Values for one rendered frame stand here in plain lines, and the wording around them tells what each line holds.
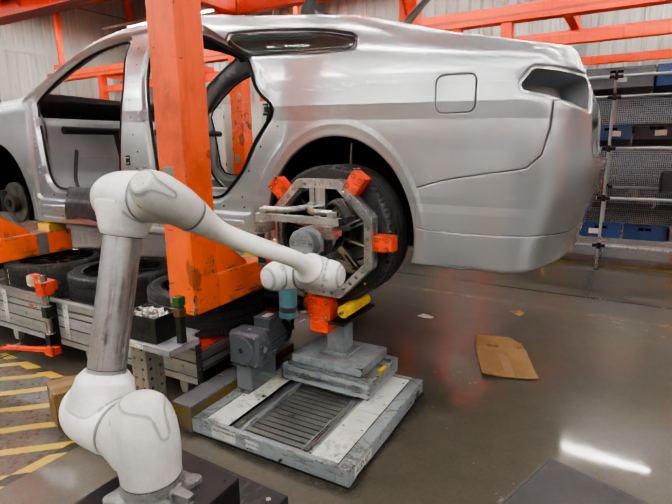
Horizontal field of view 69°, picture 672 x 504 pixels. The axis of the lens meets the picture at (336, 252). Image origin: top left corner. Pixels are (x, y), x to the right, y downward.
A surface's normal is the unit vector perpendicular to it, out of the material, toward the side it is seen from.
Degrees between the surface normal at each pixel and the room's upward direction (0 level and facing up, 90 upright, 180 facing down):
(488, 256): 90
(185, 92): 90
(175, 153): 90
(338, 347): 90
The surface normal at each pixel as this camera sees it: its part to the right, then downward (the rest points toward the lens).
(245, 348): -0.48, 0.19
